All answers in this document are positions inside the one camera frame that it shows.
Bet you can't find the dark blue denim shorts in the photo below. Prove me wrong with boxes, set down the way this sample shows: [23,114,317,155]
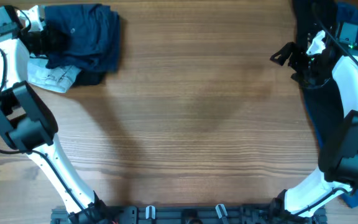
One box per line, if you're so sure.
[44,4,121,72]

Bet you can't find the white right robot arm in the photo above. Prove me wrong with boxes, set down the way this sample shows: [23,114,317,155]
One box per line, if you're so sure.
[271,30,358,218]

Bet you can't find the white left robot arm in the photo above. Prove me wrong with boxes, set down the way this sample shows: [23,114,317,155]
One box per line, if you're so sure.
[0,5,110,223]

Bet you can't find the black shirt with logo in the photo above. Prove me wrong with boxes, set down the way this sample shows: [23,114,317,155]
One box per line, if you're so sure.
[292,0,343,147]

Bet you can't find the light blue folded jeans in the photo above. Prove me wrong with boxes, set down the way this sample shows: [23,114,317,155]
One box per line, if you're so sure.
[27,54,81,93]

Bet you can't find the black folded garment under jeans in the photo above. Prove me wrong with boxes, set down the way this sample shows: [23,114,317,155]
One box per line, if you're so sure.
[72,71,106,86]

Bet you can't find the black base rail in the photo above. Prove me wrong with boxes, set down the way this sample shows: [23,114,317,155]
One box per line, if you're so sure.
[50,203,327,224]

